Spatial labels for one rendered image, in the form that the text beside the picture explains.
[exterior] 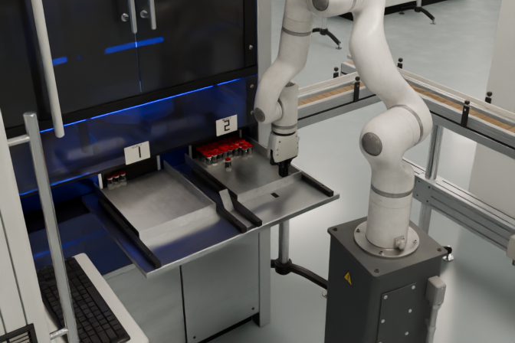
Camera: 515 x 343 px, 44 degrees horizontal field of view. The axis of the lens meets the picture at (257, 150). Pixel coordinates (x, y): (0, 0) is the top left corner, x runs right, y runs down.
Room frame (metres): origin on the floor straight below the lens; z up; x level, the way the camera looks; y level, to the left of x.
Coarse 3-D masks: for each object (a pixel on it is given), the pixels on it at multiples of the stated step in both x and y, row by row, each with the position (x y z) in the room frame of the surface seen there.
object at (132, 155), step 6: (138, 144) 1.79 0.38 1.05; (144, 144) 1.80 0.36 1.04; (126, 150) 1.76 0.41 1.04; (132, 150) 1.78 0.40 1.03; (138, 150) 1.79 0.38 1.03; (144, 150) 1.80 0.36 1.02; (126, 156) 1.76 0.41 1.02; (132, 156) 1.77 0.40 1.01; (138, 156) 1.79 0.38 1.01; (144, 156) 1.80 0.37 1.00; (126, 162) 1.76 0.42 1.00; (132, 162) 1.77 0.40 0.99
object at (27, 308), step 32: (0, 128) 1.06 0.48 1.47; (0, 160) 1.05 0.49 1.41; (0, 192) 1.04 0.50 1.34; (0, 224) 1.03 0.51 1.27; (0, 256) 1.02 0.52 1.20; (32, 256) 1.07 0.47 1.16; (0, 288) 1.01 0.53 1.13; (32, 288) 1.05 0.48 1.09; (0, 320) 1.01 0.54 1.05; (32, 320) 1.04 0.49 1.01
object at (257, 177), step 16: (256, 144) 2.05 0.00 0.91; (192, 160) 1.92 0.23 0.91; (240, 160) 1.98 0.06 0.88; (256, 160) 1.98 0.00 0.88; (208, 176) 1.84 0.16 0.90; (224, 176) 1.87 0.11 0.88; (240, 176) 1.86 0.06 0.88; (256, 176) 1.86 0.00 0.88; (272, 176) 1.86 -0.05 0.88; (288, 176) 1.81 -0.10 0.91; (240, 192) 1.76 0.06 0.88; (256, 192) 1.73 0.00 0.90
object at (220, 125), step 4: (232, 116) 1.99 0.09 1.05; (236, 116) 2.00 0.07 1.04; (220, 120) 1.96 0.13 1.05; (224, 120) 1.97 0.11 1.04; (232, 120) 1.99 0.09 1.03; (236, 120) 2.00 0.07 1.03; (216, 124) 1.96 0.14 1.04; (220, 124) 1.96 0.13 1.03; (224, 124) 1.97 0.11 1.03; (232, 124) 1.99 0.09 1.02; (236, 124) 2.00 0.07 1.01; (216, 128) 1.96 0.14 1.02; (220, 128) 1.96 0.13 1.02; (224, 128) 1.97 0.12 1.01; (228, 128) 1.98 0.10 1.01; (232, 128) 1.99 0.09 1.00; (236, 128) 2.00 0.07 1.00; (216, 132) 1.96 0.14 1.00; (220, 132) 1.96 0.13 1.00; (224, 132) 1.97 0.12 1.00
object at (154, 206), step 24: (168, 168) 1.90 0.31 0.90; (96, 192) 1.77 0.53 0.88; (120, 192) 1.77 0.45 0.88; (144, 192) 1.77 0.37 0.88; (168, 192) 1.76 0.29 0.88; (192, 192) 1.76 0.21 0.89; (120, 216) 1.61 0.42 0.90; (144, 216) 1.63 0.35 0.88; (168, 216) 1.63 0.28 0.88; (192, 216) 1.60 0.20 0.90
